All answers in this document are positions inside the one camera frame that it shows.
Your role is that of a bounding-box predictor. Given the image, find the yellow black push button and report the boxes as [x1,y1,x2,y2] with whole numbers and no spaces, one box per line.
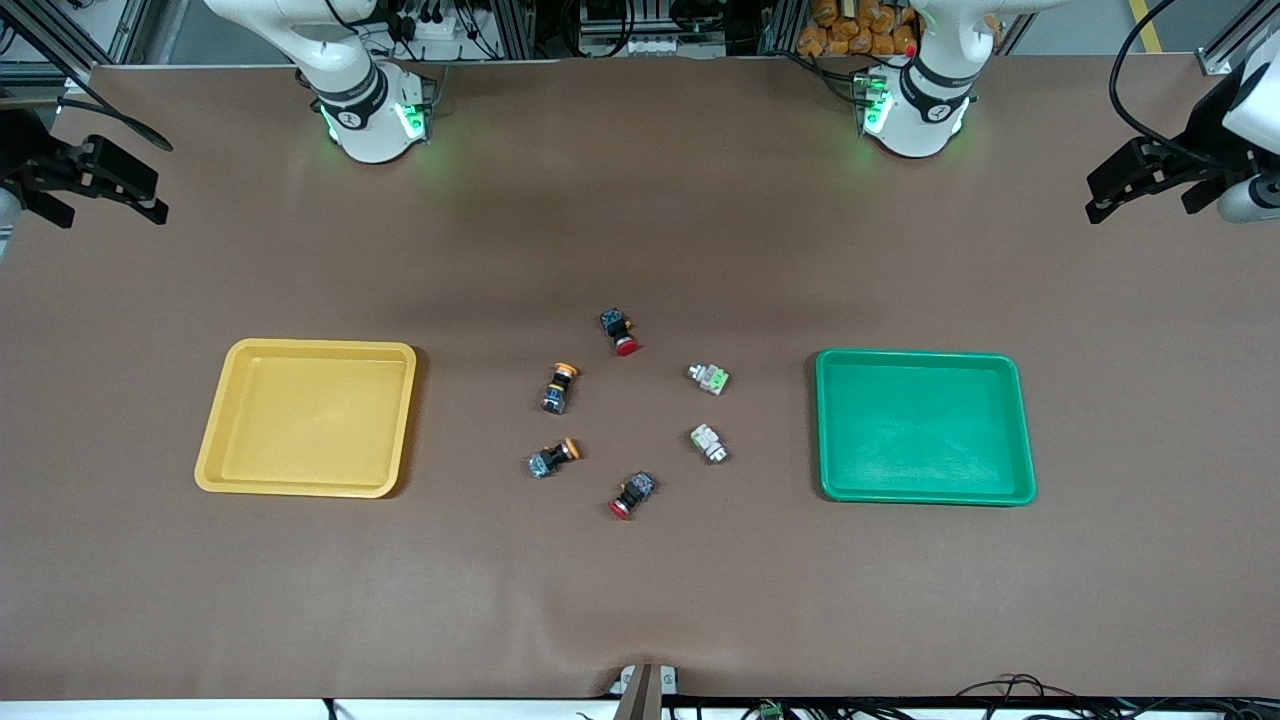
[541,361,580,416]
[527,436,582,480]

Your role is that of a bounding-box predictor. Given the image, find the yellow plastic tray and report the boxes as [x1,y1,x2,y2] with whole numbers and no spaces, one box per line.
[194,338,418,499]

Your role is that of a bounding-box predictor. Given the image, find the orange bagged items pile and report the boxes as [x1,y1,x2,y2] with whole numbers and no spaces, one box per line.
[797,0,919,58]

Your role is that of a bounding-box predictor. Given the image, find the green plastic tray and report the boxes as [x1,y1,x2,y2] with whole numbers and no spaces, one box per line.
[814,348,1038,507]

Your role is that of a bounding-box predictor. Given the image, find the white power strip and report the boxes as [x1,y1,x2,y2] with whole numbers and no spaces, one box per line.
[412,8,471,43]

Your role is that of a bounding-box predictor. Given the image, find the brown table mat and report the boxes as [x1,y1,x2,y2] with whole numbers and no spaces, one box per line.
[0,55,1280,701]

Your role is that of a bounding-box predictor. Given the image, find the red black push button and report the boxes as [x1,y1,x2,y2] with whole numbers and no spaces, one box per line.
[607,471,658,522]
[599,307,642,358]

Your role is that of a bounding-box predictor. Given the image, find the metal table clamp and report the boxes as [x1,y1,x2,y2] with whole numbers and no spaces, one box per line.
[610,663,681,720]

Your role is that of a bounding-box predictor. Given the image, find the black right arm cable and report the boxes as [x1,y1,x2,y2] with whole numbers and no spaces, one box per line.
[55,95,174,154]

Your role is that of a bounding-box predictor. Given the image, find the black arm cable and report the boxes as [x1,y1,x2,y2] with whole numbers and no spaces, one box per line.
[1107,0,1206,169]
[55,95,174,154]

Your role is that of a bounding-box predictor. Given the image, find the aluminium frame post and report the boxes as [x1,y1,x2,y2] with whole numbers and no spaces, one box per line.
[1197,0,1280,76]
[0,0,151,71]

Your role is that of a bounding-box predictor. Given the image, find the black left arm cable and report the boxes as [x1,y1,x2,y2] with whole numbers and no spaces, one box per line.
[1107,0,1206,169]

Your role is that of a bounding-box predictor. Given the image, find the black cable bundle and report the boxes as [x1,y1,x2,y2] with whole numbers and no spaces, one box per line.
[955,674,1280,720]

